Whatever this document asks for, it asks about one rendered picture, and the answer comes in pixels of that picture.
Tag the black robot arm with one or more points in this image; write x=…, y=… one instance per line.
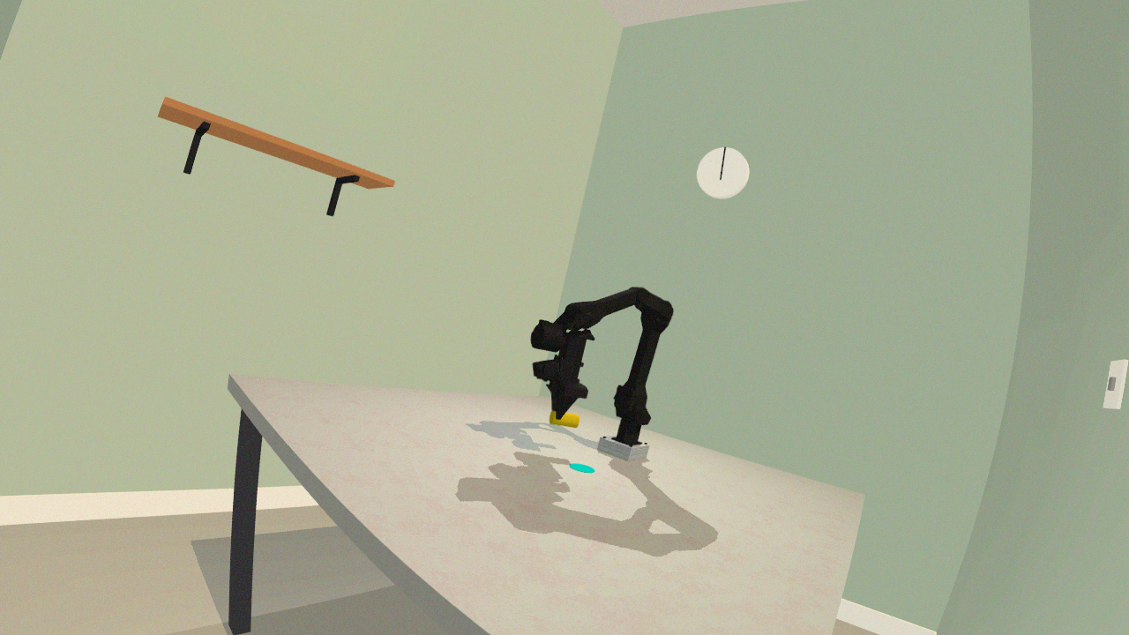
x=631, y=398

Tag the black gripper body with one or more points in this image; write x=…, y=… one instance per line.
x=570, y=384

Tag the yellow cylinder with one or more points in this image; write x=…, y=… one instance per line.
x=569, y=420

